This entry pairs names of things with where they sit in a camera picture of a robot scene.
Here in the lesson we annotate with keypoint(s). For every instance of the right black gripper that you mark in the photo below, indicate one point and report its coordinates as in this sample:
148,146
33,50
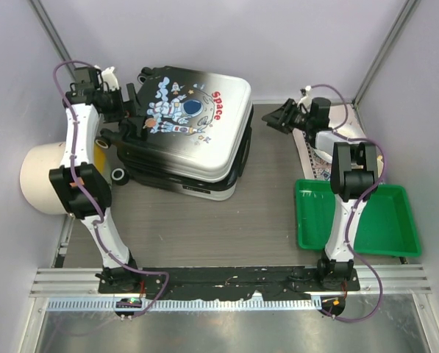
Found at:
277,117

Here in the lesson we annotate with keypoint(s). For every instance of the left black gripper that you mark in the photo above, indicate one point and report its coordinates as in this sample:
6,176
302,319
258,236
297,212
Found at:
120,112

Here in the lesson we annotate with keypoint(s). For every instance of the black white astronaut suitcase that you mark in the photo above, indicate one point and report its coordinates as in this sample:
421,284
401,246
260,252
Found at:
192,134

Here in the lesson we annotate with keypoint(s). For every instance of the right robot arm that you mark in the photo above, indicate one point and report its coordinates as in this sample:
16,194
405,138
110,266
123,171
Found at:
354,177

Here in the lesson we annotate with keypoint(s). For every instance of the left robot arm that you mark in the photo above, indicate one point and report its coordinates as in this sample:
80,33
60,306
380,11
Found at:
81,187

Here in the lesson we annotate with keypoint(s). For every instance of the patterned placemat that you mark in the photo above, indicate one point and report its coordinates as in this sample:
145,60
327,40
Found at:
313,166

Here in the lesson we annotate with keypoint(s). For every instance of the orange swing lid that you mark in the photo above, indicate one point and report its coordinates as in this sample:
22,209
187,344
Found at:
99,159

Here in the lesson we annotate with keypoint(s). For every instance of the white paper plate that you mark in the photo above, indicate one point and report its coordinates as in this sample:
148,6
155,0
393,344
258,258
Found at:
322,154

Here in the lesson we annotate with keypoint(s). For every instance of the yellow cup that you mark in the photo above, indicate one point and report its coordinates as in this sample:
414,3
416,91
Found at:
380,165

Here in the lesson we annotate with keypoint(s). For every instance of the white cylindrical bin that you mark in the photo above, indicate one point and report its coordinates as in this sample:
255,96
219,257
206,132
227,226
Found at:
34,177

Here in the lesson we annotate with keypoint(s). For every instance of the green plastic tray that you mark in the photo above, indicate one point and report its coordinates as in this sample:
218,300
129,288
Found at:
386,227

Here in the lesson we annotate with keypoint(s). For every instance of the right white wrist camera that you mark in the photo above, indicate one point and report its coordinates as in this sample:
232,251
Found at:
306,100

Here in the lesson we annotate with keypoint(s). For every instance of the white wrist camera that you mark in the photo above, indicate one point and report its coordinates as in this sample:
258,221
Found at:
306,100
108,78

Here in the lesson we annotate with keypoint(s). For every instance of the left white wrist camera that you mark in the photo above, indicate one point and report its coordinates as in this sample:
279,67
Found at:
108,78

